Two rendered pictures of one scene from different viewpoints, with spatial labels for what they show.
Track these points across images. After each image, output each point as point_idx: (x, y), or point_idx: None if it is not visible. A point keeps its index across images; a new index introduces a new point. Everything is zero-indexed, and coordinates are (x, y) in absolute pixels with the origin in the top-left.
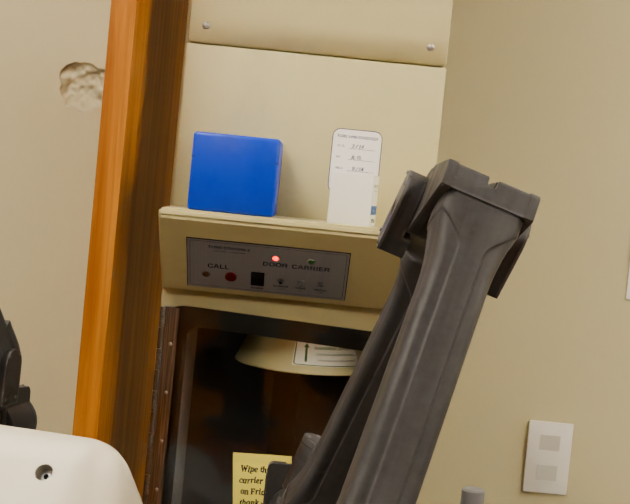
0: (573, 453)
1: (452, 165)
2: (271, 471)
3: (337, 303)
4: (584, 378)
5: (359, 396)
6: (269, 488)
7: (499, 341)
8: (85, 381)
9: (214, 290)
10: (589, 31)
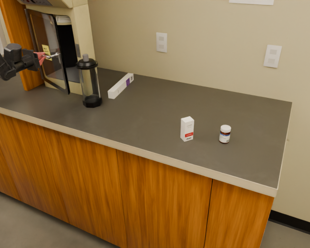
0: (168, 41)
1: None
2: (22, 50)
3: (52, 6)
4: (169, 20)
5: None
6: (23, 54)
7: (146, 10)
8: (7, 28)
9: (29, 4)
10: None
